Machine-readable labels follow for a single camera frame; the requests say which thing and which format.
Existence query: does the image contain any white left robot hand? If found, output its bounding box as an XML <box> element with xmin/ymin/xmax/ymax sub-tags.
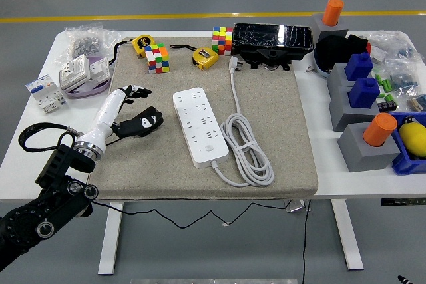
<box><xmin>77</xmin><ymin>84</ymin><xmax>164</xmax><ymax>149</ymax></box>

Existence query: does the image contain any white power strip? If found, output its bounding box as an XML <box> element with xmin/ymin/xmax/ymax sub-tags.
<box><xmin>172</xmin><ymin>87</ymin><xmax>230</xmax><ymax>169</ymax></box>

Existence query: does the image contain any black plug with thin cord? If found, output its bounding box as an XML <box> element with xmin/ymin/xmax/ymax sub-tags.
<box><xmin>88</xmin><ymin>132</ymin><xmax>290</xmax><ymax>229</ymax></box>

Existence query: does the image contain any white blue circuit breaker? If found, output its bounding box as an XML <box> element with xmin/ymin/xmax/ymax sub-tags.
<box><xmin>25</xmin><ymin>74</ymin><xmax>70</xmax><ymax>114</ymax></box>

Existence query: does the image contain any clear bag of metal nuts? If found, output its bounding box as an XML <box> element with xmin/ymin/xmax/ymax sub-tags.
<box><xmin>53</xmin><ymin>21</ymin><xmax>122</xmax><ymax>65</ymax></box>

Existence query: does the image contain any white table leg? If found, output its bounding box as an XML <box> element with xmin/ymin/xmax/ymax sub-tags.
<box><xmin>98</xmin><ymin>201</ymin><xmax>126</xmax><ymax>275</ymax></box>
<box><xmin>331</xmin><ymin>199</ymin><xmax>364</xmax><ymax>271</ymax></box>

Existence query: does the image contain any multicolour puzzle cube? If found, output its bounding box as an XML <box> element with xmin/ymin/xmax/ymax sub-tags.
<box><xmin>211</xmin><ymin>26</ymin><xmax>234</xmax><ymax>56</ymax></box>
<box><xmin>144</xmin><ymin>43</ymin><xmax>171</xmax><ymax>74</ymax></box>

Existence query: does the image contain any yellow tape measure round emblem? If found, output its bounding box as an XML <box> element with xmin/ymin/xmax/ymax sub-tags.
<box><xmin>111</xmin><ymin>34</ymin><xmax>156</xmax><ymax>65</ymax></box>

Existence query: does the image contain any black table control panel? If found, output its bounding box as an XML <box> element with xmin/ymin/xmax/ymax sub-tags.
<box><xmin>381</xmin><ymin>198</ymin><xmax>426</xmax><ymax>206</ymax></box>

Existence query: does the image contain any yellow tape measure black clip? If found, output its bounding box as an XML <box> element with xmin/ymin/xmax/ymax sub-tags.
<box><xmin>170</xmin><ymin>43</ymin><xmax>220</xmax><ymax>71</ymax></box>

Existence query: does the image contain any blue plastic bin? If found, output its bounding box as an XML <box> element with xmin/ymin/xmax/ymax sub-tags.
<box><xmin>389</xmin><ymin>111</ymin><xmax>426</xmax><ymax>176</ymax></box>

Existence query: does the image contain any grey holder block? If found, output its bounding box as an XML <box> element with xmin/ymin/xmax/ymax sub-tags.
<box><xmin>308</xmin><ymin>13</ymin><xmax>349</xmax><ymax>43</ymax></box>
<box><xmin>327</xmin><ymin>62</ymin><xmax>355</xmax><ymax>91</ymax></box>
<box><xmin>328</xmin><ymin>86</ymin><xmax>390</xmax><ymax>132</ymax></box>
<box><xmin>337</xmin><ymin>123</ymin><xmax>402</xmax><ymax>174</ymax></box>

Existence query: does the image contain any yellow toy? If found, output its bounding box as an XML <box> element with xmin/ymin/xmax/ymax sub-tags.
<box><xmin>398</xmin><ymin>116</ymin><xmax>426</xmax><ymax>159</ymax></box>

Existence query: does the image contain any orange cylinder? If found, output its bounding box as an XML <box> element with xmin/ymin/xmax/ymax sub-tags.
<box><xmin>323</xmin><ymin>0</ymin><xmax>345</xmax><ymax>27</ymax></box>
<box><xmin>363</xmin><ymin>112</ymin><xmax>399</xmax><ymax>148</ymax></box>

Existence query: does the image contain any black capacitor bundle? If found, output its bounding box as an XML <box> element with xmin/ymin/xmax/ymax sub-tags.
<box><xmin>377</xmin><ymin>94</ymin><xmax>399</xmax><ymax>113</ymax></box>

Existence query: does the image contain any grey-brown mat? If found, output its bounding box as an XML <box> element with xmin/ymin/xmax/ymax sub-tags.
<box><xmin>89</xmin><ymin>36</ymin><xmax>320</xmax><ymax>201</ymax></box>

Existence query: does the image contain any clear bag of small boards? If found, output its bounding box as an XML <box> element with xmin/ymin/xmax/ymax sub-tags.
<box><xmin>406</xmin><ymin>93</ymin><xmax>426</xmax><ymax>112</ymax></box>

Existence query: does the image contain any blue square block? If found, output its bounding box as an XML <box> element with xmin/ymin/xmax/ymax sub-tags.
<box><xmin>344</xmin><ymin>52</ymin><xmax>375</xmax><ymax>82</ymax></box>
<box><xmin>347</xmin><ymin>77</ymin><xmax>381</xmax><ymax>110</ymax></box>

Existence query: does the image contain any clear bag of blue parts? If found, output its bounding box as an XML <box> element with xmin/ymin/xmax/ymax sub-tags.
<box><xmin>387</xmin><ymin>59</ymin><xmax>421</xmax><ymax>97</ymax></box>

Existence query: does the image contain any white blue-rimmed bowl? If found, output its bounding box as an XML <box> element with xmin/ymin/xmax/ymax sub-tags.
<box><xmin>312</xmin><ymin>47</ymin><xmax>333</xmax><ymax>80</ymax></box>

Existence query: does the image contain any clear bag of components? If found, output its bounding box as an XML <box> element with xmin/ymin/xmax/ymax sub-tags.
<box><xmin>365</xmin><ymin>30</ymin><xmax>419</xmax><ymax>64</ymax></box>

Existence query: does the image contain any black cloth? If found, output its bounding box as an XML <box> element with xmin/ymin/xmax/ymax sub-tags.
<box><xmin>314</xmin><ymin>33</ymin><xmax>371</xmax><ymax>72</ymax></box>

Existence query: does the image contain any black hanging table cable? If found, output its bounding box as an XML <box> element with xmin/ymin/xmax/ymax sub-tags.
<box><xmin>301</xmin><ymin>199</ymin><xmax>312</xmax><ymax>284</ymax></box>

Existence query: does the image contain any silver bracket under table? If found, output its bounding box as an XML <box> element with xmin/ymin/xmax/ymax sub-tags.
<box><xmin>284</xmin><ymin>199</ymin><xmax>311</xmax><ymax>213</ymax></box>

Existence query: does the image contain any grey power strip cord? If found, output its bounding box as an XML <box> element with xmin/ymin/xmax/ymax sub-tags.
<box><xmin>211</xmin><ymin>56</ymin><xmax>276</xmax><ymax>188</ymax></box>

